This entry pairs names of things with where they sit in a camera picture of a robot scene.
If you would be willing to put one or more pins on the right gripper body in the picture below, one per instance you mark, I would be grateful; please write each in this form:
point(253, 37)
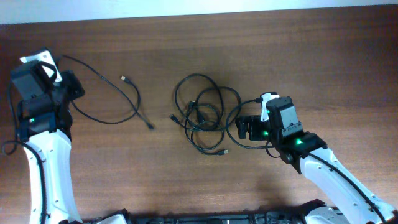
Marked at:
point(259, 129)

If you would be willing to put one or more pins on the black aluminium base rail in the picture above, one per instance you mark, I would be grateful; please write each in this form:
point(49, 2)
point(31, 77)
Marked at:
point(211, 217)

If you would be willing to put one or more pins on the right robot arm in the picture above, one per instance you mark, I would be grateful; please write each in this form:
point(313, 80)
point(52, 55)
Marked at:
point(279, 126)

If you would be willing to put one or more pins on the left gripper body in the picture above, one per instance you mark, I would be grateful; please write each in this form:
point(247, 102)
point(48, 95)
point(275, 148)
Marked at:
point(69, 87)

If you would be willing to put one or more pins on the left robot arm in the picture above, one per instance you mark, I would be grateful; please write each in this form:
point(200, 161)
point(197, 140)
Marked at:
point(44, 132)

